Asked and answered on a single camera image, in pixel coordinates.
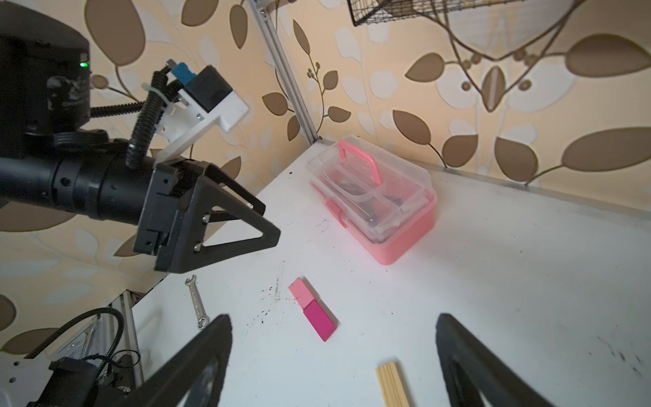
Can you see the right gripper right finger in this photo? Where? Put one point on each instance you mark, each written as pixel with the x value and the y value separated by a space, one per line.
pixel 475 376

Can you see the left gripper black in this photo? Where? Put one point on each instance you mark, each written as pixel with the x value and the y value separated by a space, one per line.
pixel 195 215

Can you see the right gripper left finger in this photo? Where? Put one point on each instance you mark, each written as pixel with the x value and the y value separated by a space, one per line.
pixel 195 376

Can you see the wooden block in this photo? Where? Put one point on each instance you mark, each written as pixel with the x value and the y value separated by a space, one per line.
pixel 393 390

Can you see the light pink block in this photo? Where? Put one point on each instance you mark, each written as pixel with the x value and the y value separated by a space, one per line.
pixel 301 293

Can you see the magenta block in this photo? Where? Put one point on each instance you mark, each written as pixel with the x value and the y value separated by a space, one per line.
pixel 321 322

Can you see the pink plastic toolbox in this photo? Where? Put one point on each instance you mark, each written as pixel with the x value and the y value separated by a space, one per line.
pixel 385 202

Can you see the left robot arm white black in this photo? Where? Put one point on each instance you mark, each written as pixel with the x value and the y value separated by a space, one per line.
pixel 123 162

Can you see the small silver wrench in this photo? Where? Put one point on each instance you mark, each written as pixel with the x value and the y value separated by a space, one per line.
pixel 202 316

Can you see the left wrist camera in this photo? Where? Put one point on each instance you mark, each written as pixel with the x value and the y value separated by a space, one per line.
pixel 204 101

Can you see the back wire basket black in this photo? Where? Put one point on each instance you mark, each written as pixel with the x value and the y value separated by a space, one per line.
pixel 367 12

